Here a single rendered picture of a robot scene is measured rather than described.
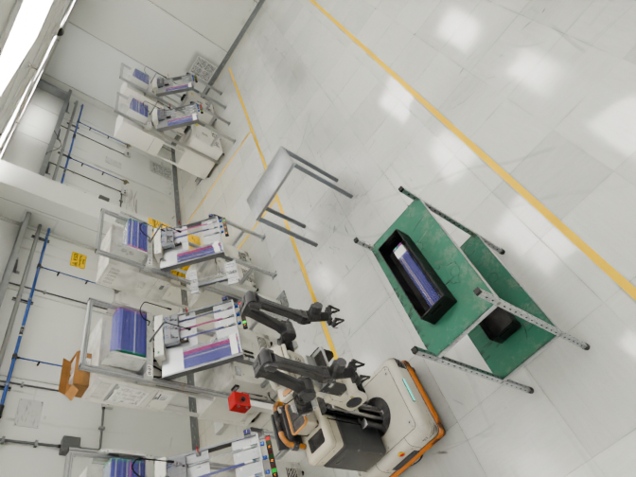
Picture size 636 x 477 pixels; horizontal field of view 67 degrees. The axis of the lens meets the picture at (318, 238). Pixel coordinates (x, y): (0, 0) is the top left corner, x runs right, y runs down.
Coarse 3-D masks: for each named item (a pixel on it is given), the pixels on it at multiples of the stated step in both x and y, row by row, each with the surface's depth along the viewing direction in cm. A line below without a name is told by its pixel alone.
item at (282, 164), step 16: (272, 160) 500; (288, 160) 471; (304, 160) 509; (272, 176) 486; (256, 192) 500; (272, 192) 473; (256, 208) 486; (272, 224) 488; (304, 224) 554; (304, 240) 513
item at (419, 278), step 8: (400, 248) 276; (400, 256) 273; (408, 256) 269; (408, 264) 267; (416, 264) 263; (408, 272) 265; (416, 272) 260; (416, 280) 258; (424, 280) 253; (424, 288) 252; (432, 288) 248; (424, 296) 249; (432, 296) 246; (440, 296) 245; (432, 304) 244
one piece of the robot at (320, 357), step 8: (320, 352) 291; (328, 352) 299; (312, 360) 292; (320, 360) 288; (328, 360) 304; (320, 384) 277; (328, 384) 276; (336, 384) 278; (344, 384) 280; (320, 392) 282; (328, 392) 280; (336, 392) 282
